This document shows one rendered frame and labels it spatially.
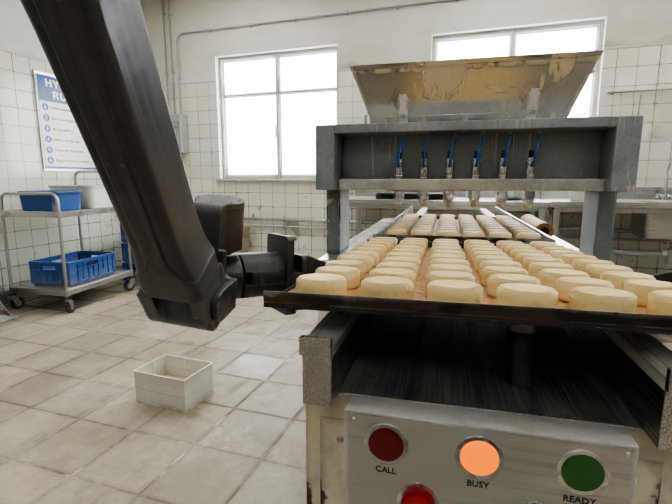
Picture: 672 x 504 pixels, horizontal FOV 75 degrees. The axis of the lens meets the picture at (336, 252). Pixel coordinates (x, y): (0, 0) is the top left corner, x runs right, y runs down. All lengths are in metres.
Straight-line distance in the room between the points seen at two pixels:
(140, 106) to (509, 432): 0.38
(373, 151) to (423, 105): 0.17
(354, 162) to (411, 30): 3.48
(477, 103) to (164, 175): 0.91
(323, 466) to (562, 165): 0.92
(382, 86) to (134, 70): 0.89
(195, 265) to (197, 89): 5.03
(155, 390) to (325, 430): 1.86
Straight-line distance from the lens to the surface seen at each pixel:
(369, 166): 1.19
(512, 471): 0.44
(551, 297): 0.41
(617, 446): 0.44
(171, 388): 2.23
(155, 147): 0.35
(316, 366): 0.42
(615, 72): 4.53
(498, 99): 1.17
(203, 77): 5.40
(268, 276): 0.55
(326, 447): 0.49
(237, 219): 0.52
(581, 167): 1.21
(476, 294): 0.41
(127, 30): 0.32
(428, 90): 1.16
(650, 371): 0.45
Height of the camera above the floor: 1.05
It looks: 9 degrees down
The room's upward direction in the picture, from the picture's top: straight up
